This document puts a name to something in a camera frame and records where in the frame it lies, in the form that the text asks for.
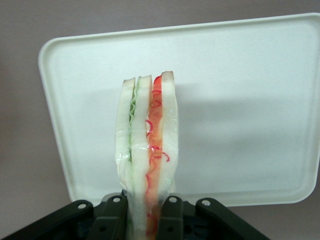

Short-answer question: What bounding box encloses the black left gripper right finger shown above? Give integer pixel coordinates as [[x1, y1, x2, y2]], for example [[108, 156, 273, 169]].
[[157, 195, 186, 240]]

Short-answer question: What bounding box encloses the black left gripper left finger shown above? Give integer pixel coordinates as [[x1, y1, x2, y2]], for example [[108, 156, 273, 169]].
[[92, 193, 131, 240]]

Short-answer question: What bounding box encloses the triangular sandwich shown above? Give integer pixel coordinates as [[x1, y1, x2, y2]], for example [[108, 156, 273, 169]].
[[114, 70, 181, 240]]

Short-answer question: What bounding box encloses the cream plastic tray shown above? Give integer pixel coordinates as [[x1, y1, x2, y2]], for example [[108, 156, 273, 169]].
[[37, 12, 320, 209]]

